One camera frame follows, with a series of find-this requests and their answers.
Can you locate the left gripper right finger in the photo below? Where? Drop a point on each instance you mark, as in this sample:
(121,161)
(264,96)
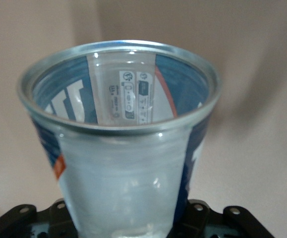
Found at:
(232,223)

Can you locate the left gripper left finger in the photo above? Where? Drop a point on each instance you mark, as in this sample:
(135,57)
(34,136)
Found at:
(21,223)

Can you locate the clear plastic tennis ball can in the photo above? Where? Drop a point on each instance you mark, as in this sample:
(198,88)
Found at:
(123,173)

